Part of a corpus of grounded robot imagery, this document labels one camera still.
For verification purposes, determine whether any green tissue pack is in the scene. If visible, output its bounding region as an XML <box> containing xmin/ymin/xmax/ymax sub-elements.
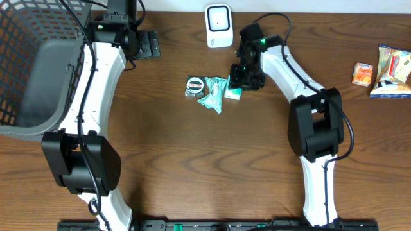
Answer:
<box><xmin>224</xmin><ymin>76</ymin><xmax>243</xmax><ymax>101</ymax></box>

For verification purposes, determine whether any teal snack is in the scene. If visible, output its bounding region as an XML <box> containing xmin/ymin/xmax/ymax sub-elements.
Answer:
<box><xmin>197</xmin><ymin>77</ymin><xmax>228</xmax><ymax>114</ymax></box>

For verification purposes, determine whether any round label dark packet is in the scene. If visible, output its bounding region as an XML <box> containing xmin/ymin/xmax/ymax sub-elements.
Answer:
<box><xmin>185</xmin><ymin>76</ymin><xmax>206</xmax><ymax>98</ymax></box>

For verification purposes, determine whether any orange small packet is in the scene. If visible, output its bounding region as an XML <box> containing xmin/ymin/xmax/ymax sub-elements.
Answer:
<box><xmin>352</xmin><ymin>62</ymin><xmax>373</xmax><ymax>87</ymax></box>

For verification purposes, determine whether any yellow snack bag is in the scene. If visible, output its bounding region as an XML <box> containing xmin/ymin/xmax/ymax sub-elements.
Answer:
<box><xmin>370</xmin><ymin>44</ymin><xmax>410</xmax><ymax>98</ymax></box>

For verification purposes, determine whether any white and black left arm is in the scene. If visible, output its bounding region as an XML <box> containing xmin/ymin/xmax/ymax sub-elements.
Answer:
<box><xmin>41</xmin><ymin>21</ymin><xmax>160</xmax><ymax>230</ymax></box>

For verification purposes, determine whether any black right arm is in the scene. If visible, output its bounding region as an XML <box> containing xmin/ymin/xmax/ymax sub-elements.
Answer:
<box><xmin>230</xmin><ymin>22</ymin><xmax>344</xmax><ymax>227</ymax></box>

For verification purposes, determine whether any white barcode scanner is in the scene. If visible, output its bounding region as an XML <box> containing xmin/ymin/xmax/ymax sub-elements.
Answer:
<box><xmin>204</xmin><ymin>4</ymin><xmax>234</xmax><ymax>49</ymax></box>

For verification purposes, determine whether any dark mesh plastic basket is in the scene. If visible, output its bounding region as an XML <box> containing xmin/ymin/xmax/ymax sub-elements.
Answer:
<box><xmin>1</xmin><ymin>0</ymin><xmax>91</xmax><ymax>142</ymax></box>

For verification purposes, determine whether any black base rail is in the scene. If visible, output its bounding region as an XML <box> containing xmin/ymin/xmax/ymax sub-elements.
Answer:
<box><xmin>57</xmin><ymin>219</ymin><xmax>380</xmax><ymax>231</ymax></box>

